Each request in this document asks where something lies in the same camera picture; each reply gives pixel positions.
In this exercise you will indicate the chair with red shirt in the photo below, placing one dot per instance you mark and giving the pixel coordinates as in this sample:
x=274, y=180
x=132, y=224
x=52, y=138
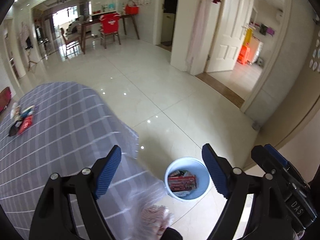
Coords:
x=109, y=27

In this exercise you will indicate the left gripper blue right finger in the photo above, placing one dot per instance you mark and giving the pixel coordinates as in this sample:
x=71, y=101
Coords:
x=218, y=168

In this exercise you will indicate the pink door curtain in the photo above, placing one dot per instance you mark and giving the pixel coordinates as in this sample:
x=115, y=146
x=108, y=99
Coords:
x=205, y=24

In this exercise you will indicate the grey checked tablecloth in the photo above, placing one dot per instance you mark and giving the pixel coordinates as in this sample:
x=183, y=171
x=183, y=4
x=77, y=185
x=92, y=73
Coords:
x=72, y=128

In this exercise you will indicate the white red striped snack pack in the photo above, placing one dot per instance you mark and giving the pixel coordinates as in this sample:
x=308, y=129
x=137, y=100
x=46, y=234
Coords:
x=17, y=117

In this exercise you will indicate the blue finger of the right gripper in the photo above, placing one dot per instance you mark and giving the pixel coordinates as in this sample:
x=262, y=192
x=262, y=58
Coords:
x=272, y=151

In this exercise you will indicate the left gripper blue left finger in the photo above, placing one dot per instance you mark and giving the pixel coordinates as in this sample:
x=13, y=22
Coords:
x=105, y=169

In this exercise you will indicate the wooden dining chair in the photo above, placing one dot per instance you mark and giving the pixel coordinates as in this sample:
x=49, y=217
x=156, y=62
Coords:
x=72, y=40

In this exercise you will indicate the black snack wrapper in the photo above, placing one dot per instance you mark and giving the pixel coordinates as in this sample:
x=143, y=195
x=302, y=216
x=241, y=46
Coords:
x=15, y=128

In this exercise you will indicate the pink fringed cloth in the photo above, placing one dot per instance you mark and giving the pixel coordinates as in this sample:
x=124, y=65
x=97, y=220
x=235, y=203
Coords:
x=155, y=223

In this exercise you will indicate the red upholstered bench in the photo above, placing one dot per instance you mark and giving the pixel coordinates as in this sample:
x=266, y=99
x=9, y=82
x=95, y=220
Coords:
x=5, y=97

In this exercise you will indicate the wooden coat stand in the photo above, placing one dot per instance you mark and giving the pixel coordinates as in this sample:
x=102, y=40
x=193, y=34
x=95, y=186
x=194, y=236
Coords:
x=26, y=43

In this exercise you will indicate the wooden dining table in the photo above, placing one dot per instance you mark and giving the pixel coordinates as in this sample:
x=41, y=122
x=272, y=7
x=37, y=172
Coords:
x=84, y=25

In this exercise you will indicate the orange plastic stool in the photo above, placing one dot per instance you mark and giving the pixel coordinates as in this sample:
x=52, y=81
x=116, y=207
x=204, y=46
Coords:
x=244, y=54

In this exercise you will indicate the red snack wrapper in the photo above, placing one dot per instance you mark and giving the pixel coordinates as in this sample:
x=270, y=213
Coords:
x=27, y=122

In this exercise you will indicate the red box in bin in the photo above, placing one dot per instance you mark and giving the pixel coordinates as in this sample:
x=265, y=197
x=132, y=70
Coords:
x=178, y=184

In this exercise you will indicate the red basket on table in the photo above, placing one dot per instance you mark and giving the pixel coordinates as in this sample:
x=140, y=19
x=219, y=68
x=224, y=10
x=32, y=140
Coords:
x=131, y=8

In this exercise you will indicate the white panel door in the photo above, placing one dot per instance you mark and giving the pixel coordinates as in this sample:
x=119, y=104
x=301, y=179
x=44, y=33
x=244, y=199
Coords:
x=229, y=35

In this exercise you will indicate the small white bottle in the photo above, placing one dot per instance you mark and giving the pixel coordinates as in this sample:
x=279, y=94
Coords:
x=14, y=110

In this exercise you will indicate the blue wafer biscuit pack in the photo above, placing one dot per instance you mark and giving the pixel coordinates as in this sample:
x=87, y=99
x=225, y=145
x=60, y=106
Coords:
x=28, y=111

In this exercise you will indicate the light blue trash bin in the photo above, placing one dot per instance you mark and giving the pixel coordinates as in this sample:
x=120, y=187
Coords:
x=188, y=166

